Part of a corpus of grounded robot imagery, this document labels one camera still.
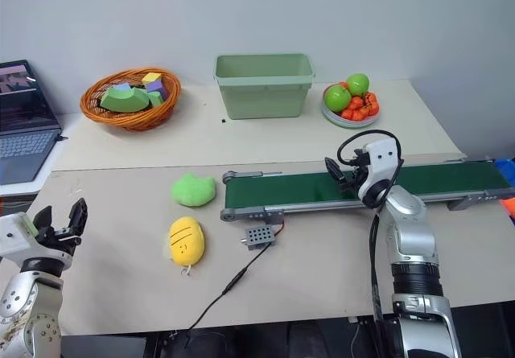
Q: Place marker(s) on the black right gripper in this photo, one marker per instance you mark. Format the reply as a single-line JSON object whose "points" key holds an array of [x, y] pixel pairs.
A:
{"points": [[356, 173]]}

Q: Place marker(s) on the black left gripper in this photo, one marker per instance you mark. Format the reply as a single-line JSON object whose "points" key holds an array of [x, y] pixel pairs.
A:
{"points": [[56, 247]]}

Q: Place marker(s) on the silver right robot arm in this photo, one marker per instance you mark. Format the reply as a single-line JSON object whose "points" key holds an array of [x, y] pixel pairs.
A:
{"points": [[412, 229]]}

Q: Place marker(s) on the green conveyor belt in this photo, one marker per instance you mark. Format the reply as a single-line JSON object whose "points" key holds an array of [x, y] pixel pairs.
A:
{"points": [[322, 189]]}

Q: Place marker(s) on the bowl of fruit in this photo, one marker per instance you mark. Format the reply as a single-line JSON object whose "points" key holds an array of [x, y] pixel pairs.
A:
{"points": [[354, 122]]}

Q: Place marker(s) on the small orange fruit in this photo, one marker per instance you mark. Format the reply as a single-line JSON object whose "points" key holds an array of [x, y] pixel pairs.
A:
{"points": [[343, 85], [347, 113], [368, 111], [371, 98], [356, 102]]}

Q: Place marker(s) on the green apple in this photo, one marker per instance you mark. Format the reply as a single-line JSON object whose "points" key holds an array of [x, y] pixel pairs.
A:
{"points": [[337, 98], [358, 84]]}

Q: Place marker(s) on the gray laptop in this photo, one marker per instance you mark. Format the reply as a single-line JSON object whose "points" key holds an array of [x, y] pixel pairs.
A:
{"points": [[24, 132]]}

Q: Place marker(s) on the orange wicker basket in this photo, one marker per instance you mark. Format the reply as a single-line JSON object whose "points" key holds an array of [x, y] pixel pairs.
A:
{"points": [[120, 121]]}

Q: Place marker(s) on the pale green plastic bin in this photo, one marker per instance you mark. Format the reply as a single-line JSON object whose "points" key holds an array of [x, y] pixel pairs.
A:
{"points": [[263, 92]]}

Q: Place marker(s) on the yellow plush toy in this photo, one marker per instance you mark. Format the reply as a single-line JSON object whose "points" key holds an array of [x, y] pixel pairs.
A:
{"points": [[186, 241]]}

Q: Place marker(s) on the green arch foam block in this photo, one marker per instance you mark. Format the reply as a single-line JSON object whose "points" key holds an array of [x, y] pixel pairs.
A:
{"points": [[122, 102]]}

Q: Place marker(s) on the green plush toy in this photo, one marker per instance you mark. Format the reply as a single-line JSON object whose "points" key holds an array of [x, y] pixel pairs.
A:
{"points": [[193, 191]]}

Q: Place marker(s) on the blue foam block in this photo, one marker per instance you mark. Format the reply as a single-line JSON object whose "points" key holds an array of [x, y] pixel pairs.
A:
{"points": [[122, 89]]}

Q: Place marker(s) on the small green foam block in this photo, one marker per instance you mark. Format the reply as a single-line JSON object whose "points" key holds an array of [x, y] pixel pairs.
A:
{"points": [[155, 99]]}

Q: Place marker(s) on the yellow purple foam block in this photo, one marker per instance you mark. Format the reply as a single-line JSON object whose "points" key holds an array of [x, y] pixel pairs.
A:
{"points": [[153, 81]]}

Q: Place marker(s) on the blue object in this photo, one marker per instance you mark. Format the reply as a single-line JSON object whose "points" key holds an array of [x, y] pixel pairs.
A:
{"points": [[506, 165]]}

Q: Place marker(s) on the orange object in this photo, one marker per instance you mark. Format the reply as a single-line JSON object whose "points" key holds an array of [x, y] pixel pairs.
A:
{"points": [[509, 209]]}

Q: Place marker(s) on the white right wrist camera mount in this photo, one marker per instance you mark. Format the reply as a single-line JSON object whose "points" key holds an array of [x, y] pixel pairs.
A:
{"points": [[380, 163]]}

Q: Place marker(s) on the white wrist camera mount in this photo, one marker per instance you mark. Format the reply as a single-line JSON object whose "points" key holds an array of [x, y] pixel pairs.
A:
{"points": [[380, 163], [14, 233]]}

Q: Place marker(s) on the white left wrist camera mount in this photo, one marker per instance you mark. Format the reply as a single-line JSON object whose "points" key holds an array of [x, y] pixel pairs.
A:
{"points": [[14, 233]]}

